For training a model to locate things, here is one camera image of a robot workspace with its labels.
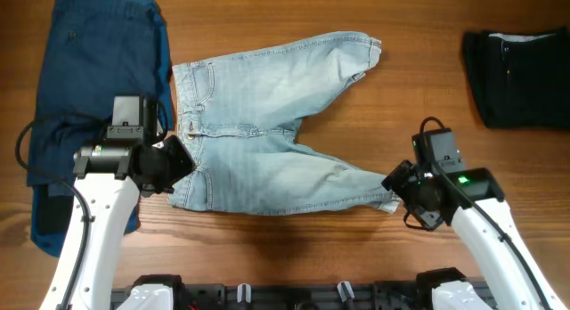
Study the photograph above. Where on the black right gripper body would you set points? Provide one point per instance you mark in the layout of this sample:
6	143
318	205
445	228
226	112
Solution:
398	178

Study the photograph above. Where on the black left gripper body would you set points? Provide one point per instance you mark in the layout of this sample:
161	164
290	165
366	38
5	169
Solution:
179	156

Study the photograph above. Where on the light blue denim shorts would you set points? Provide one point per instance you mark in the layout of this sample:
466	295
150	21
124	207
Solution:
238	116

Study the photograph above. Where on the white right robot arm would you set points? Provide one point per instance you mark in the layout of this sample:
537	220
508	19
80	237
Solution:
472	203

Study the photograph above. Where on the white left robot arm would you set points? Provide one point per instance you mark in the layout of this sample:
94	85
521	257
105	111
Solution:
112	175

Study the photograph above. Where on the dark blue folded garment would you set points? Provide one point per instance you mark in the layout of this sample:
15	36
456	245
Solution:
96	50

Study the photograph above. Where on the black folded garment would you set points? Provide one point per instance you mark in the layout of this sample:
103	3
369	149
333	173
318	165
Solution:
519	81

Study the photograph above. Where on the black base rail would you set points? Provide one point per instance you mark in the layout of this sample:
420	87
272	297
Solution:
379	295

